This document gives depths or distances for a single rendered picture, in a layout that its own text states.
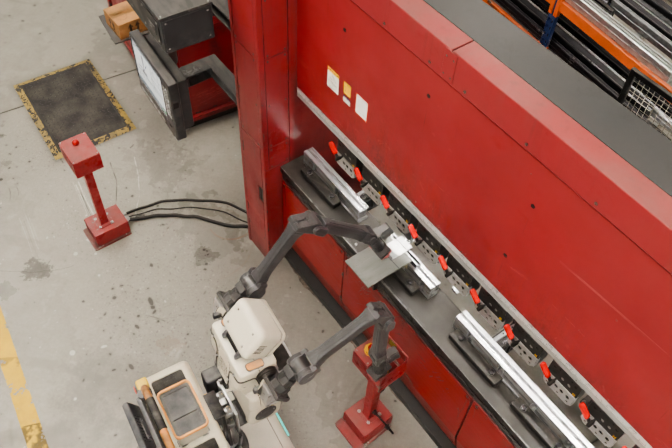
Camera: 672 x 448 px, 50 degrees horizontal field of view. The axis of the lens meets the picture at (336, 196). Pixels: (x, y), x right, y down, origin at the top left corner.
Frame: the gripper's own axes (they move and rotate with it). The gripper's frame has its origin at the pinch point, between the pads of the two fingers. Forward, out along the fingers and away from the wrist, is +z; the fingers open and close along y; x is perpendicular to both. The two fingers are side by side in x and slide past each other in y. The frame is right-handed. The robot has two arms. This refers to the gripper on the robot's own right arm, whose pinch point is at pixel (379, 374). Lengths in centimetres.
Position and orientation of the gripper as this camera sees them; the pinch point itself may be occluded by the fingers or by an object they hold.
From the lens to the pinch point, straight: 350.1
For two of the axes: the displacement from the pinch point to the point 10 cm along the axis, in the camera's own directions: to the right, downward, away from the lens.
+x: -6.1, -6.5, 4.5
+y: 7.8, -5.6, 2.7
